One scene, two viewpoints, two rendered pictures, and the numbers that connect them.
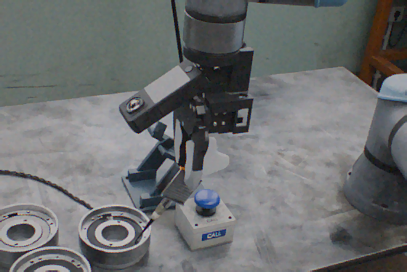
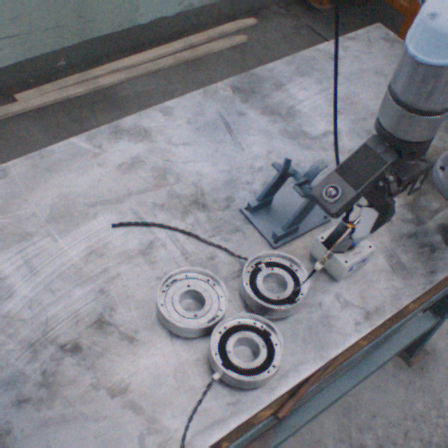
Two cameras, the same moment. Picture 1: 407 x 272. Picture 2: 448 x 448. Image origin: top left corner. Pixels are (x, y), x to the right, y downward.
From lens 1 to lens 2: 45 cm
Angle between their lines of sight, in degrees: 23
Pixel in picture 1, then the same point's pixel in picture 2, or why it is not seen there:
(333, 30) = not seen: outside the picture
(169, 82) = (363, 165)
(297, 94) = (352, 67)
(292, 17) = not seen: outside the picture
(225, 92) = (407, 161)
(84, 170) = (200, 205)
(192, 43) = (401, 133)
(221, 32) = (435, 123)
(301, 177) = not seen: hidden behind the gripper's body
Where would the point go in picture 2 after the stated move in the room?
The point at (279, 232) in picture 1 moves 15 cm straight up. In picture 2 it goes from (400, 244) to (435, 186)
